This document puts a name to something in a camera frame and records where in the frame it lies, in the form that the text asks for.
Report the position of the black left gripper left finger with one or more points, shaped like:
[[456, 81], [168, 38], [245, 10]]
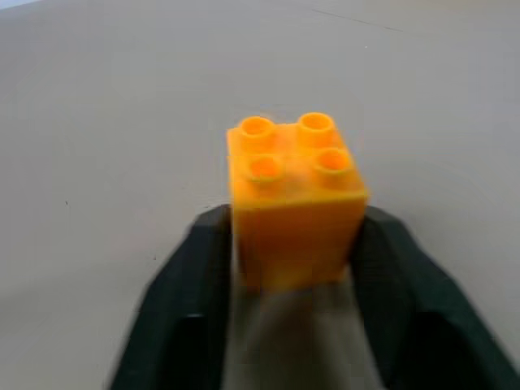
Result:
[[183, 300]]

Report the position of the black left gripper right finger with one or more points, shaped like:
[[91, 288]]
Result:
[[422, 308]]

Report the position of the orange studded building block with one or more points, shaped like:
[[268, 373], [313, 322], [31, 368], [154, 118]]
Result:
[[296, 199]]

